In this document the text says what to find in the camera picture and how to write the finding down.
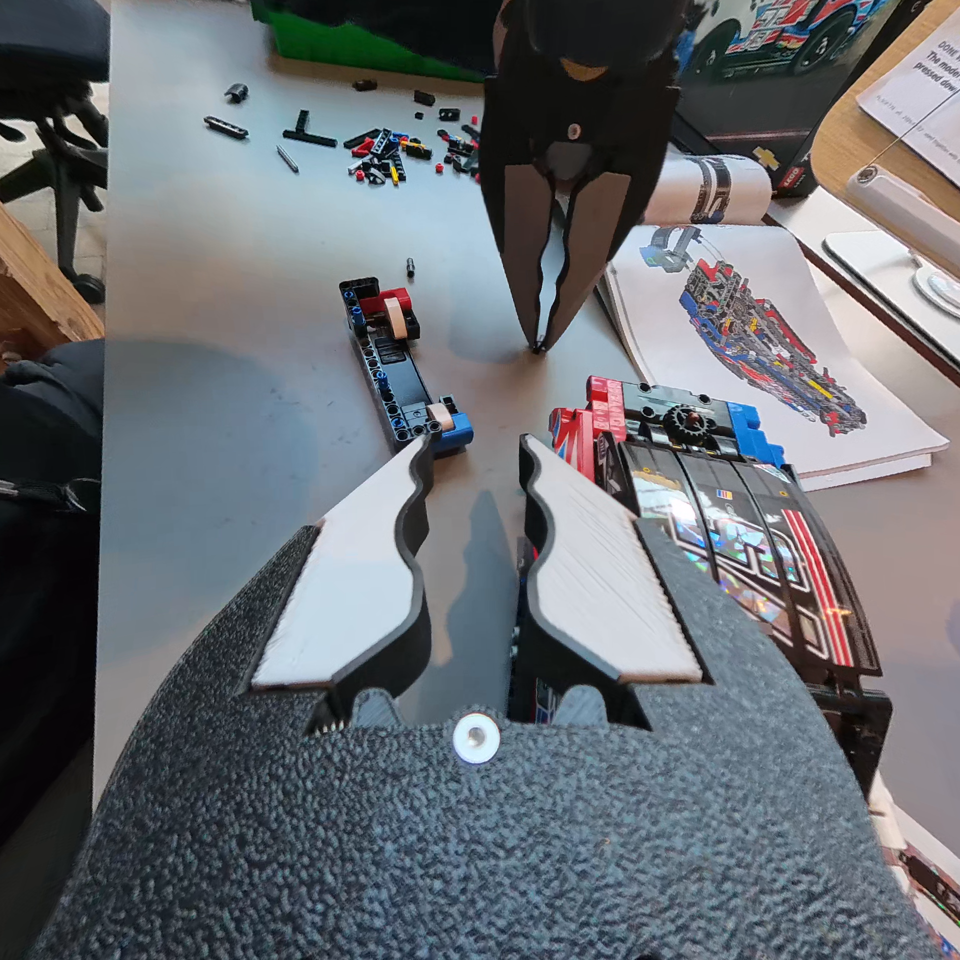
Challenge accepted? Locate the printed paper sheet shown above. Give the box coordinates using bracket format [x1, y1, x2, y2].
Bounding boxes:
[858, 8, 960, 189]

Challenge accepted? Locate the red black toy race car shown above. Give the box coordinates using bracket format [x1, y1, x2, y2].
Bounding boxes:
[510, 375, 897, 796]

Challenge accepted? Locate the small toy brick assembly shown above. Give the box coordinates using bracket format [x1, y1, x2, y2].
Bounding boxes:
[338, 276, 475, 456]

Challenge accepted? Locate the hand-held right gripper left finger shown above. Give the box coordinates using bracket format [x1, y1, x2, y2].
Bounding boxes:
[249, 435, 436, 694]

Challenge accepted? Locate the wooden post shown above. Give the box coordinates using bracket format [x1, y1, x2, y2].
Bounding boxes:
[0, 203, 103, 361]

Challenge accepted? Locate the black office chair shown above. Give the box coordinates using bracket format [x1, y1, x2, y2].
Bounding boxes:
[0, 0, 114, 301]

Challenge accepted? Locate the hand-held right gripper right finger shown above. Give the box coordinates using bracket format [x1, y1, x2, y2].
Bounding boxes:
[518, 435, 706, 691]

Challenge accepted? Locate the black badge reel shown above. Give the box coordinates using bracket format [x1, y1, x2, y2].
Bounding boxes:
[0, 474, 103, 519]

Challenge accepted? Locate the person's black clothing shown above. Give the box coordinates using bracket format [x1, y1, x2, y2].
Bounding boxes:
[0, 338, 106, 841]

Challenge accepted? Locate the white stand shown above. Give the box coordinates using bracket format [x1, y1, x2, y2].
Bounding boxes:
[822, 165, 960, 376]

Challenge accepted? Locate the grey desk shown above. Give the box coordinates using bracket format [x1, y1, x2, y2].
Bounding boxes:
[90, 0, 960, 856]

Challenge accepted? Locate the pile of small brick pieces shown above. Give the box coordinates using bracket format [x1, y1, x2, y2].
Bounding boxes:
[203, 78, 489, 189]

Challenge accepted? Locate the open instruction booklet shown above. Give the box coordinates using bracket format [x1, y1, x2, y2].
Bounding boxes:
[600, 150, 949, 493]

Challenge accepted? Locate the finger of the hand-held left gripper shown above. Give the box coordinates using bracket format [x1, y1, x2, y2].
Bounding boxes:
[540, 170, 634, 354]
[503, 162, 568, 354]

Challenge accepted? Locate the green storage bin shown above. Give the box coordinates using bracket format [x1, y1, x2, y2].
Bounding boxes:
[252, 0, 504, 79]

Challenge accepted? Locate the toy set box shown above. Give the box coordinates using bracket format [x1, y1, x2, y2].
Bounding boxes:
[660, 0, 931, 199]

